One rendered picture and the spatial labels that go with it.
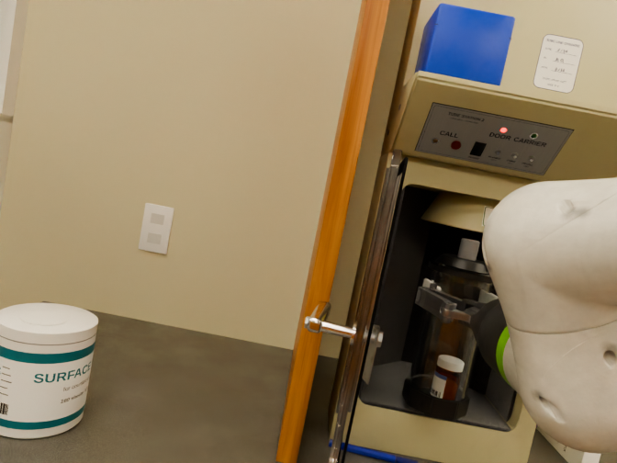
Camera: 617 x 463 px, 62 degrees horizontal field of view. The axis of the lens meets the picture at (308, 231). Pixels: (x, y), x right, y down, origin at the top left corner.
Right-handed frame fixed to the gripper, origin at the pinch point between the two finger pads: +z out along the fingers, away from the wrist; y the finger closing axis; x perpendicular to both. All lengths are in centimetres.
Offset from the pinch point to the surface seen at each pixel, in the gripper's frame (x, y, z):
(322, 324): 1.4, 22.9, -26.0
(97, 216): 5, 73, 47
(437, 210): -12.4, 4.2, 7.0
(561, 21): -43.3, -5.6, -0.3
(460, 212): -12.8, 1.4, 3.8
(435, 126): -23.8, 10.9, -6.1
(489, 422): 19.6, -10.3, 1.6
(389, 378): 19.5, 4.2, 13.5
